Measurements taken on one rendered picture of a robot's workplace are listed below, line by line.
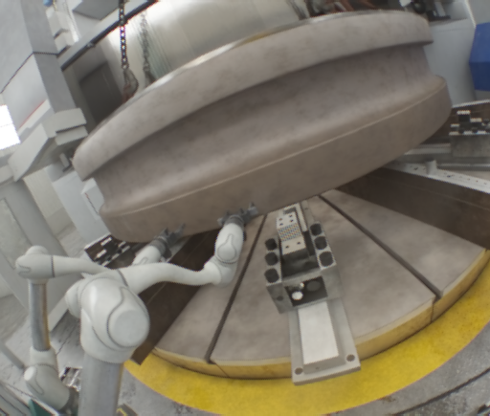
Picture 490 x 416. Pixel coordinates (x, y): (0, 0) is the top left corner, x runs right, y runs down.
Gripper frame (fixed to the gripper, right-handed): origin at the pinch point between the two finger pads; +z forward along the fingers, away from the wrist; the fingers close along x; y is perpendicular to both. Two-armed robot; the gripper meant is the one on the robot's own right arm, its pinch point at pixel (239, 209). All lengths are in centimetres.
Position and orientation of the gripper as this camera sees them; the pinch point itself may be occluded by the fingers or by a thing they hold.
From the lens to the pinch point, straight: 127.9
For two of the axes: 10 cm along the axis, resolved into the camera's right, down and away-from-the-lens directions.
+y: -3.9, -8.5, -3.6
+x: -9.2, 3.1, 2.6
